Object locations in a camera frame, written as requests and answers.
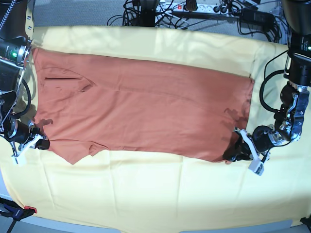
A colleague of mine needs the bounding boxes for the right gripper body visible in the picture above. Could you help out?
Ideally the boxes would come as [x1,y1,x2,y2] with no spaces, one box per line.
[3,120,50,150]

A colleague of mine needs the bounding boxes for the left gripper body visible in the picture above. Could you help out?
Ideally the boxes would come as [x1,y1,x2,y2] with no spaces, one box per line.
[225,125,278,162]

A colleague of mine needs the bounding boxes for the orange T-shirt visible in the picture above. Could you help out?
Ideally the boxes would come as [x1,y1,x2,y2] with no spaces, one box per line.
[33,48,253,164]

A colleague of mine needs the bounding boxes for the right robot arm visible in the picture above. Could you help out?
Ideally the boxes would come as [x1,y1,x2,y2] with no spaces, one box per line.
[0,0,50,157]

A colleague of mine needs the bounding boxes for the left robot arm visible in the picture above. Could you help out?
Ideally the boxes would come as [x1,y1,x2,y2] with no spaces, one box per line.
[223,0,311,162]

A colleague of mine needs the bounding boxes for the black clamp corner right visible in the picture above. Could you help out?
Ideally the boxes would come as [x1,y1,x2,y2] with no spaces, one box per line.
[300,217,311,232]

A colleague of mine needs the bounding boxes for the yellow table cloth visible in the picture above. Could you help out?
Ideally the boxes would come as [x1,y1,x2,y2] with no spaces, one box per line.
[0,26,311,233]

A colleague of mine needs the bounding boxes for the black power adapter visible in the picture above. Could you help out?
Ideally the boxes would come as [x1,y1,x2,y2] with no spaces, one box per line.
[240,8,275,28]

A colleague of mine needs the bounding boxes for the white power strip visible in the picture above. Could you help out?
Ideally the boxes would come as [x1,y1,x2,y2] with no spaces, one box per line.
[156,0,229,16]

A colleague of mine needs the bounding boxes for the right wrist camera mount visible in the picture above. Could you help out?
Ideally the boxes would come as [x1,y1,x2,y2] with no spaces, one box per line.
[8,120,50,166]

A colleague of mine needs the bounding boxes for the black tangled cables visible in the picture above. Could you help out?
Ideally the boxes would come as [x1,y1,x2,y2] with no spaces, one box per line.
[106,0,243,31]

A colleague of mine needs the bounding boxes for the black table leg post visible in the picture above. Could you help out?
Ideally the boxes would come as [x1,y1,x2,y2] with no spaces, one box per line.
[139,0,158,27]

